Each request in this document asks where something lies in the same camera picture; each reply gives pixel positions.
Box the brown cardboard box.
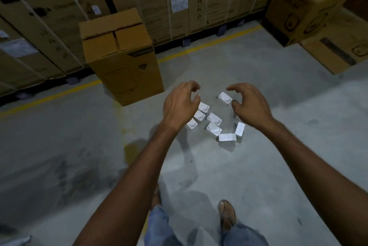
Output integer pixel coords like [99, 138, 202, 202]
[79, 8, 165, 107]

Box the person's left hand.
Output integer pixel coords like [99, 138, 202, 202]
[162, 81, 201, 134]

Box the person's left forearm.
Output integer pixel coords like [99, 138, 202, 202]
[73, 122, 180, 246]

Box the person's right sandal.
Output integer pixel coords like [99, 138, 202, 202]
[218, 200, 237, 233]

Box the person's right hand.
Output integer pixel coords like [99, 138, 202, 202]
[226, 83, 275, 132]

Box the person's right forearm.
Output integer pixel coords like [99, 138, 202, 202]
[257, 119, 368, 246]

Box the person's sandal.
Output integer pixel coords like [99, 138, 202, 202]
[218, 200, 237, 233]
[151, 185, 163, 212]

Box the stack of large cardboard cartons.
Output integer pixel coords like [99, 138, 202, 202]
[0, 0, 288, 98]

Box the person's left sandal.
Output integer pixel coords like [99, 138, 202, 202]
[151, 185, 163, 212]

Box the pile of small product boxes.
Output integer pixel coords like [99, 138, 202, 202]
[185, 92, 246, 143]

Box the cardboard box round logo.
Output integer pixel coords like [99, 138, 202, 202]
[264, 0, 354, 47]

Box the flattened cardboard sheet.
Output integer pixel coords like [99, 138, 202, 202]
[300, 7, 368, 75]

